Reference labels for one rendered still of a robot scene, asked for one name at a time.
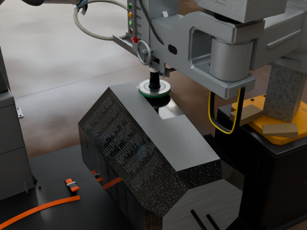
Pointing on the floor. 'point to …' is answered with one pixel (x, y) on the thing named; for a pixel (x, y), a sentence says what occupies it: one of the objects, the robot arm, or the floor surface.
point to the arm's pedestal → (13, 151)
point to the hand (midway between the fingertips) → (81, 12)
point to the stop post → (7, 80)
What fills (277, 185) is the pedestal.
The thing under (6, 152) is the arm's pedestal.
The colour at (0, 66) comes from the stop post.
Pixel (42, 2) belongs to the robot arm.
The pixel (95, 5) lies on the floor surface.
